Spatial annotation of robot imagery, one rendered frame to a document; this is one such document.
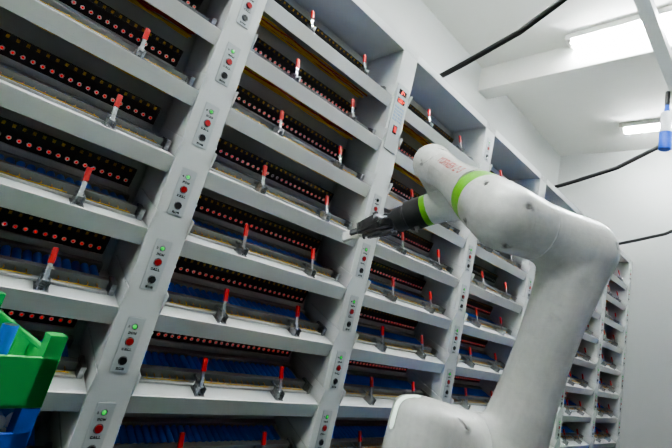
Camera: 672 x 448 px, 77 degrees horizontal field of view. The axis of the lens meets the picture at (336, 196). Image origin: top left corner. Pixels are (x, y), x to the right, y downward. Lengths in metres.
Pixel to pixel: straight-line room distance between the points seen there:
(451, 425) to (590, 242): 0.38
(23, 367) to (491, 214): 0.67
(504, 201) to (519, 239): 0.07
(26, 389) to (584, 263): 0.82
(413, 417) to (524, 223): 0.37
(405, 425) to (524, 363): 0.24
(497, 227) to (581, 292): 0.19
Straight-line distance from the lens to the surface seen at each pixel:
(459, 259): 2.08
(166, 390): 1.24
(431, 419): 0.79
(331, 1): 1.68
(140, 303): 1.13
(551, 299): 0.85
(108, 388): 1.16
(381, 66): 1.85
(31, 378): 0.62
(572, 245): 0.82
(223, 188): 1.20
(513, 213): 0.74
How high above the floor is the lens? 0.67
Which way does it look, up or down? 14 degrees up
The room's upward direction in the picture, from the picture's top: 15 degrees clockwise
